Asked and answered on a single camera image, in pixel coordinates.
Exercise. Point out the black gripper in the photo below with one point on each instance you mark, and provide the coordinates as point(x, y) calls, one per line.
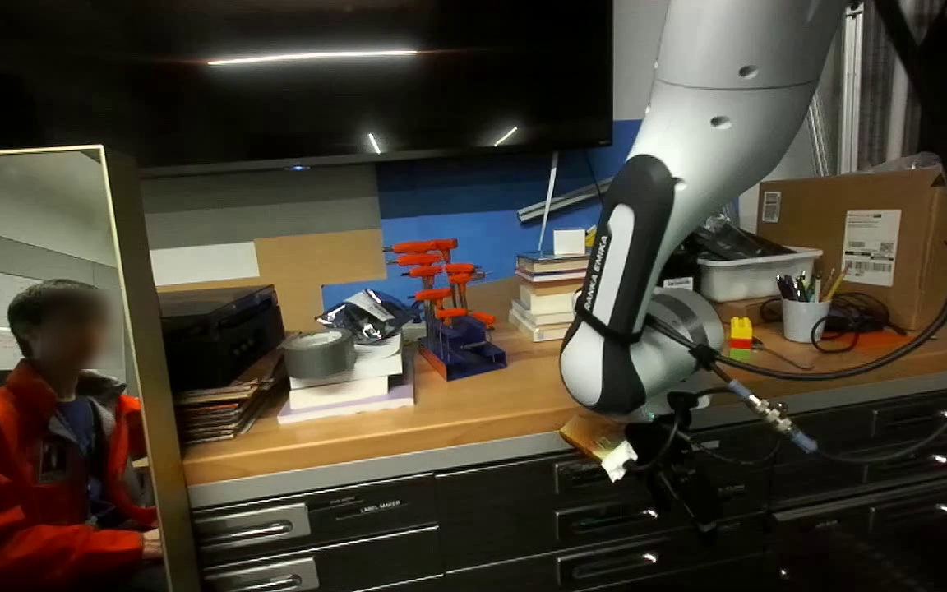
point(685, 484)

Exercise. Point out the tool drawer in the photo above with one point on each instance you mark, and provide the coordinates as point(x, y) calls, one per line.
point(559, 524)

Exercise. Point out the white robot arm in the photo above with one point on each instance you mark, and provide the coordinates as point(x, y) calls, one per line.
point(731, 89)

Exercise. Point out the right closed drawer stack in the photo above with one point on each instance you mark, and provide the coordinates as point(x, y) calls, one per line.
point(887, 533)

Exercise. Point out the closed drawer stack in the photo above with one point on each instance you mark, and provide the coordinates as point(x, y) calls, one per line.
point(374, 533)
point(887, 533)

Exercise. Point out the left closed drawer stack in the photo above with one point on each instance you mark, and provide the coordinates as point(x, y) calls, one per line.
point(374, 533)

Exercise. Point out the yellow red toy block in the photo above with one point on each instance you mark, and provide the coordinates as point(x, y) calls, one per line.
point(740, 335)

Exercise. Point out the white pen cup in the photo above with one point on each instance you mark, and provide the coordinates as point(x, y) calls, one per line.
point(803, 315)

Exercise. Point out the white plastic bin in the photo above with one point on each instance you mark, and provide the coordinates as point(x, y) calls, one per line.
point(735, 265)

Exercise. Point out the stack of books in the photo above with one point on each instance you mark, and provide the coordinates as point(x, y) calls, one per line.
point(546, 294)

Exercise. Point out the blue rack orange hex keys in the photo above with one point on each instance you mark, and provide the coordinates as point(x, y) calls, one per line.
point(457, 337)

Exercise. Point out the cardboard box with label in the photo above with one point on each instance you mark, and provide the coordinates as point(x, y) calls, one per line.
point(881, 232)

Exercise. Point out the white foam box stack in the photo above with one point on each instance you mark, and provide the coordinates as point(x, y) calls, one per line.
point(375, 383)

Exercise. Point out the black equipment case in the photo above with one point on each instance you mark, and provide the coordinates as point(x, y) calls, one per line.
point(217, 335)

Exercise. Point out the wooden framed glass panel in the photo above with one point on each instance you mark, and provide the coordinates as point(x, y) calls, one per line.
point(65, 219)

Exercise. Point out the person in orange jacket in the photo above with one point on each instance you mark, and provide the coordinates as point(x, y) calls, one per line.
point(73, 515)

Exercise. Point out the grey duct tape roll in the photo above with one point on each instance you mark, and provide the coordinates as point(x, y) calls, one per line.
point(319, 355)

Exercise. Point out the large black wall monitor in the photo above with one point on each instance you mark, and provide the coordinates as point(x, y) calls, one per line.
point(212, 84)

